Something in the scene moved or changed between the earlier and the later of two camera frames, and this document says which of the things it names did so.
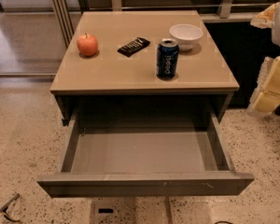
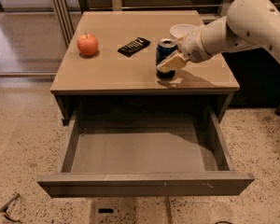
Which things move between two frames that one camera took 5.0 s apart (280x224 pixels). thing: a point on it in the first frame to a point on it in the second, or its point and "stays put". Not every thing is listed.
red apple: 87,44 stays put
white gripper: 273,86 to 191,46
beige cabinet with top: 142,59 stays put
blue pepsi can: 167,59 stays put
